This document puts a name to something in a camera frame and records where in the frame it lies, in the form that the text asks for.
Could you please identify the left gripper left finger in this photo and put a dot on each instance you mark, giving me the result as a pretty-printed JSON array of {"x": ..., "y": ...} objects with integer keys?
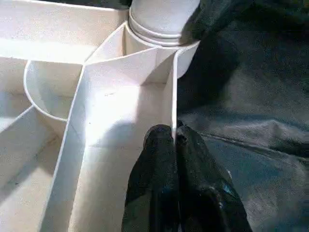
[{"x": 152, "y": 188}]

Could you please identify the white plastic table top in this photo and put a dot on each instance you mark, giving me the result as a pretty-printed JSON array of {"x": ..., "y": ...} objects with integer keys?
[{"x": 72, "y": 96}]

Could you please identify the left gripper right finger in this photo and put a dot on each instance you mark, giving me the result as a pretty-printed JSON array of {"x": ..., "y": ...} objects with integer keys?
[{"x": 207, "y": 193}]

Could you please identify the white plastic table leg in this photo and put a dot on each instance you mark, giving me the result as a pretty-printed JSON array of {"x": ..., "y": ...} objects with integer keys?
[{"x": 159, "y": 19}]

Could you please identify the black mat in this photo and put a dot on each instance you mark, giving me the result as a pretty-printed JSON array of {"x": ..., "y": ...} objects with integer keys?
[{"x": 251, "y": 121}]

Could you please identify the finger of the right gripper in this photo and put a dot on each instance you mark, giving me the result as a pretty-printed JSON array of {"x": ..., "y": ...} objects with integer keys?
[{"x": 207, "y": 19}]

